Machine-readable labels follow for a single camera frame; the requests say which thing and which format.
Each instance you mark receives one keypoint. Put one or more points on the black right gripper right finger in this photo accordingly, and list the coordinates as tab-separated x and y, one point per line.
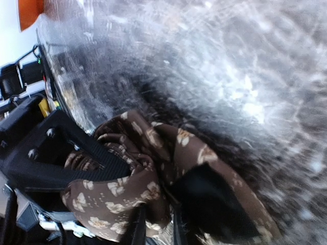
179	227

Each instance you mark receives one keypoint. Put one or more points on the orange white bowl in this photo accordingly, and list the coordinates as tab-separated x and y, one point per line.
28	12

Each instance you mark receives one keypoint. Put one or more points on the brown floral tie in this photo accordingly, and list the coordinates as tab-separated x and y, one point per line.
168	166

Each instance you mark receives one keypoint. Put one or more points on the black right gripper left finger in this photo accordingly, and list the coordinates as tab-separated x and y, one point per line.
136	229

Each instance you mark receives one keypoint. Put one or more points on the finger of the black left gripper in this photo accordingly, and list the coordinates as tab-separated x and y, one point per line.
37	162

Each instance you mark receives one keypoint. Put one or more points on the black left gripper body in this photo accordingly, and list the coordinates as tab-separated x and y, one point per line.
21	121

